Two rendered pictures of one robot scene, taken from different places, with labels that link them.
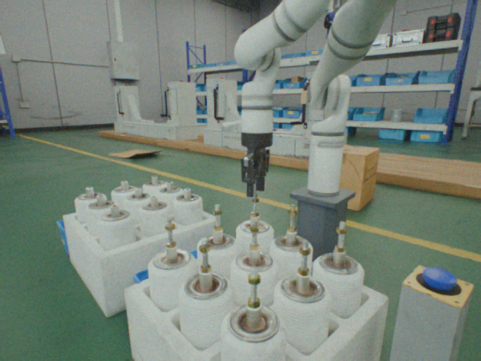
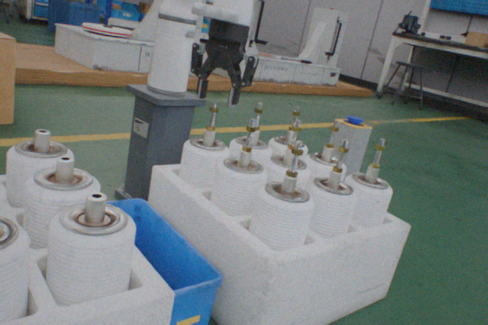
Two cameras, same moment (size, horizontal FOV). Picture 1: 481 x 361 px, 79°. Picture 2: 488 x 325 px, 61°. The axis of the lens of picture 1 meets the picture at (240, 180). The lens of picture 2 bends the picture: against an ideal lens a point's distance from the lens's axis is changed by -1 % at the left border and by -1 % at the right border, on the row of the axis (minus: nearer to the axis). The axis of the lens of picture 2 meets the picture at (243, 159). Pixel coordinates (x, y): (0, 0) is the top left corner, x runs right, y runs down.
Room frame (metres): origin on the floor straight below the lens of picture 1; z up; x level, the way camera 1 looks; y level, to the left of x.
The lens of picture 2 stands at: (0.61, 0.78, 0.50)
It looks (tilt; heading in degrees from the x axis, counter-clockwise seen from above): 18 degrees down; 270
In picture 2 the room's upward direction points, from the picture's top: 12 degrees clockwise
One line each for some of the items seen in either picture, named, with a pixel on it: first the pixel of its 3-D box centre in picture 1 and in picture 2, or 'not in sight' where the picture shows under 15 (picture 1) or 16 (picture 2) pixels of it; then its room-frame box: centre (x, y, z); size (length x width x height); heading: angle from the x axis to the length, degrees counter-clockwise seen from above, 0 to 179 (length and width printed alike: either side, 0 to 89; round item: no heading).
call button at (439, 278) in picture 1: (438, 280); (354, 121); (0.36, -0.28, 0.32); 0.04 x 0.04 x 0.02
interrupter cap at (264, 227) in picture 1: (255, 226); (208, 144); (0.69, -0.04, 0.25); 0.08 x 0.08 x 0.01
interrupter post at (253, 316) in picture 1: (253, 314); (371, 175); (0.36, -0.02, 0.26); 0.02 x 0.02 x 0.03
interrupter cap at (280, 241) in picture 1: (290, 243); (252, 143); (0.60, -0.12, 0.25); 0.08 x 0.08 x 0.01
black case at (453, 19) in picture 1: (443, 23); not in sight; (4.37, -2.75, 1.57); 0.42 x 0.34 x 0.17; 138
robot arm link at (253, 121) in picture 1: (249, 117); (228, 3); (0.70, -0.02, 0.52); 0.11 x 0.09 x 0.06; 67
